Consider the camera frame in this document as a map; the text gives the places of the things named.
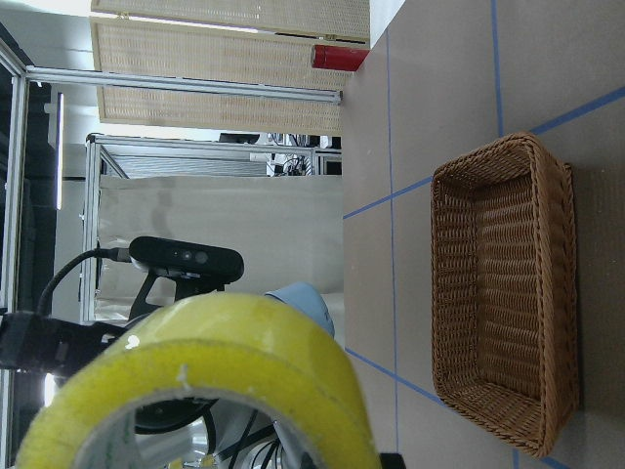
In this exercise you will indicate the brown wicker basket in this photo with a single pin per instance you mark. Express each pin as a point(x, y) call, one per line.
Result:
point(504, 325)

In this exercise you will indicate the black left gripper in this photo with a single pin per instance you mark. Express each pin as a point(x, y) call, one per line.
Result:
point(33, 343)

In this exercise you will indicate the aluminium frame post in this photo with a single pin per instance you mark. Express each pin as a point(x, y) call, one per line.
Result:
point(110, 79)

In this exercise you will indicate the red cylinder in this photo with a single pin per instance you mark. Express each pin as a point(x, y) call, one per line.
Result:
point(338, 58)

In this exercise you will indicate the wooden lattice screen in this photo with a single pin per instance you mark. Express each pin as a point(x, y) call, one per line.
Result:
point(247, 42)

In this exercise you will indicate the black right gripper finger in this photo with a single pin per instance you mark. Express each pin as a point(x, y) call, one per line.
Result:
point(391, 460)

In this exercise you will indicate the yellow tape roll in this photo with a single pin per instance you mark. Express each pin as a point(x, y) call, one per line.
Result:
point(244, 348)

